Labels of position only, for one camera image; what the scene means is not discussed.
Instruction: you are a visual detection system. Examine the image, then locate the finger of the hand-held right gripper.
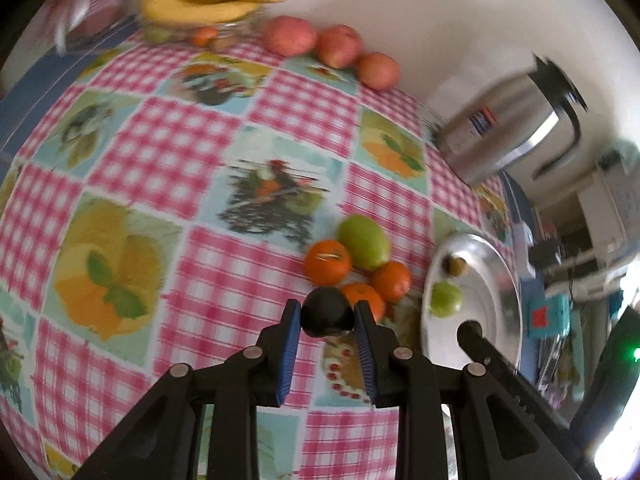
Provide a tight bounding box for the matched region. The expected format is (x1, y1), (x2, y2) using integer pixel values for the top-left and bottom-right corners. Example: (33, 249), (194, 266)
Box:
(456, 320), (573, 431)

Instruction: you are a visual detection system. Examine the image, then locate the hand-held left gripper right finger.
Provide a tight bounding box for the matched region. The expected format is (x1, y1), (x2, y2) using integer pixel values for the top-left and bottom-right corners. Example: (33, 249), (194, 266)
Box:
(354, 300), (566, 480)

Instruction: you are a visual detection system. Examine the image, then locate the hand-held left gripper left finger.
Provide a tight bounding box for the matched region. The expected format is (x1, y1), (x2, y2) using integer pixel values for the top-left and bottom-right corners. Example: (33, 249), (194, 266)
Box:
(72, 298), (303, 480)

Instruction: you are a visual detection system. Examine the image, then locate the small green pear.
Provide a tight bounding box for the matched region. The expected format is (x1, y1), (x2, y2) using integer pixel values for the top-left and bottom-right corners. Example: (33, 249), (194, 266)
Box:
(430, 281), (463, 318)

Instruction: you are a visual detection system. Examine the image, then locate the dark plum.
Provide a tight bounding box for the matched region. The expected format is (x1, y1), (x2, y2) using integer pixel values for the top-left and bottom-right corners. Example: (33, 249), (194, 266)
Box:
(300, 287), (355, 338)

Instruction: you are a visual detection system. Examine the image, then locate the round metal plate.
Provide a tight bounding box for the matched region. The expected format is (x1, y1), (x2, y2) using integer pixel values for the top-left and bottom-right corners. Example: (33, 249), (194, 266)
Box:
(420, 232), (523, 376)

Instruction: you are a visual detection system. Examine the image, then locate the teal box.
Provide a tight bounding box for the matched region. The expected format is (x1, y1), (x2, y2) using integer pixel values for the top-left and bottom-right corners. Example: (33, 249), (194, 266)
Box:
(520, 294), (568, 341)

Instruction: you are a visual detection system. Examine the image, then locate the black charger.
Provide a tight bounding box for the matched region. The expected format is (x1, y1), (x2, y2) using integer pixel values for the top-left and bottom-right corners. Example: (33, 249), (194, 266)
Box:
(527, 240), (563, 273)

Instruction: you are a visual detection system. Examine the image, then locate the white power strip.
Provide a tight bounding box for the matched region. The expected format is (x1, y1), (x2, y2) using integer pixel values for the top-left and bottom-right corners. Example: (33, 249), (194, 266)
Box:
(507, 215), (538, 281)

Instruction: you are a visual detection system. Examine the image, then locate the green mango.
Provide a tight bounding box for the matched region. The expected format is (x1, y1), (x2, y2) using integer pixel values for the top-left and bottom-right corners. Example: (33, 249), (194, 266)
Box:
(337, 215), (391, 271)

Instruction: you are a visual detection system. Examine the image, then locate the white cabinet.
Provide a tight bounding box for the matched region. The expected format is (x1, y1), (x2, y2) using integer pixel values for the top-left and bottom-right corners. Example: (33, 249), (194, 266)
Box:
(570, 157), (640, 271)

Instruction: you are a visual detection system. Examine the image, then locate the stainless steel thermos jug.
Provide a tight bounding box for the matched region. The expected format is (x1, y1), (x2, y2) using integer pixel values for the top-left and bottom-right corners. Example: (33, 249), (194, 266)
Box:
(437, 52), (588, 187)

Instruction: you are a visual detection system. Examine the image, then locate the pink checkered fruit-print tablecloth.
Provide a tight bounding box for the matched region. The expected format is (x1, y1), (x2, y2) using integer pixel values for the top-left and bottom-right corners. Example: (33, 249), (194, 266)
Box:
(0, 25), (521, 480)

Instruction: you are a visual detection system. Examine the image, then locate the red apple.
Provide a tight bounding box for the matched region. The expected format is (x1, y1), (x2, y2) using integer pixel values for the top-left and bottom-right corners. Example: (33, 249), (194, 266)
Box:
(356, 52), (401, 91)
(263, 16), (318, 57)
(315, 25), (364, 69)

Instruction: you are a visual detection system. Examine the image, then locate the small orange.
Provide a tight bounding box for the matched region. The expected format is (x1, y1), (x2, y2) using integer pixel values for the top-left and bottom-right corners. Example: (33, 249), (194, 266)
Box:
(191, 26), (221, 47)

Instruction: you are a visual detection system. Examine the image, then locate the clear glass fruit bowl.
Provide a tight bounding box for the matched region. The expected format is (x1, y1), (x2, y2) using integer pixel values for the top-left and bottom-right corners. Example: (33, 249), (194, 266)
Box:
(142, 7), (266, 53)

